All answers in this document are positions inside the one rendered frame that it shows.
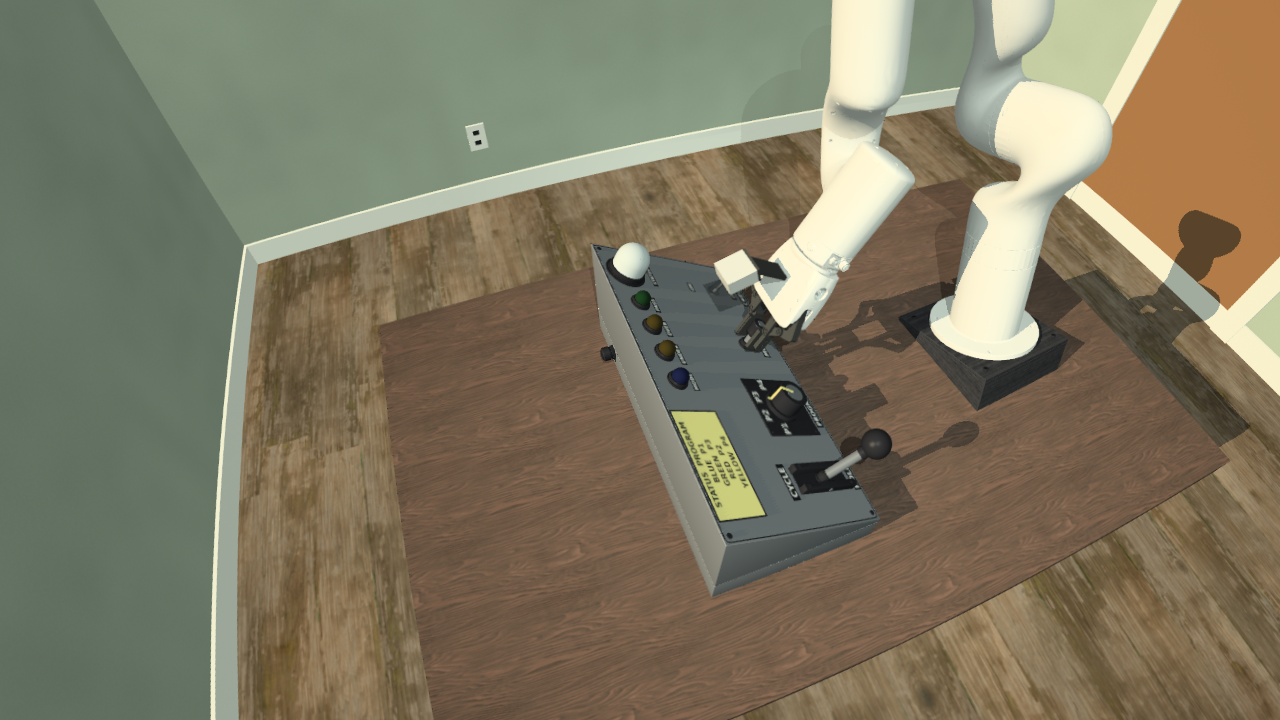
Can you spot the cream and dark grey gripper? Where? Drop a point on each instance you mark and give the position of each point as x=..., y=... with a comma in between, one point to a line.
x=788, y=300

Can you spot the grey console housing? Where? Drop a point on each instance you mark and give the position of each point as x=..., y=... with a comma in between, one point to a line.
x=734, y=435

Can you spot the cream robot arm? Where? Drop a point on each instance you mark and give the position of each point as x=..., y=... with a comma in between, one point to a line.
x=1057, y=136

